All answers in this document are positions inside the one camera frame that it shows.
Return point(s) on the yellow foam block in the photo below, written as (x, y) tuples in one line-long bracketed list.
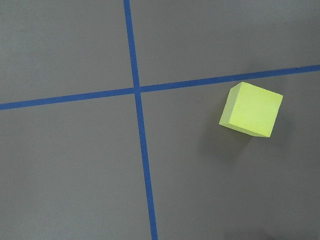
[(251, 110)]

